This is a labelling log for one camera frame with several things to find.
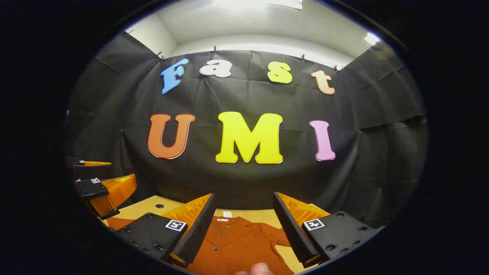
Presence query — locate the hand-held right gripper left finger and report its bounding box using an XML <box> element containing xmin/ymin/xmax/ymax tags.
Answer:
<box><xmin>115</xmin><ymin>193</ymin><xmax>216</xmax><ymax>268</ymax></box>

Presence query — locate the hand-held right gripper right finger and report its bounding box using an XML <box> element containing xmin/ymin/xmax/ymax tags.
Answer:
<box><xmin>272</xmin><ymin>192</ymin><xmax>385</xmax><ymax>268</ymax></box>

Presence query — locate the rust orange knit garment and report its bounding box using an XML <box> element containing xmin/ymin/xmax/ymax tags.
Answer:
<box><xmin>105</xmin><ymin>216</ymin><xmax>295</xmax><ymax>275</ymax></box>

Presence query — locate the black backdrop cloth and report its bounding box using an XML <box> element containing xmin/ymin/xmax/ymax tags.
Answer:
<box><xmin>66</xmin><ymin>32</ymin><xmax>427</xmax><ymax>230</ymax></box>

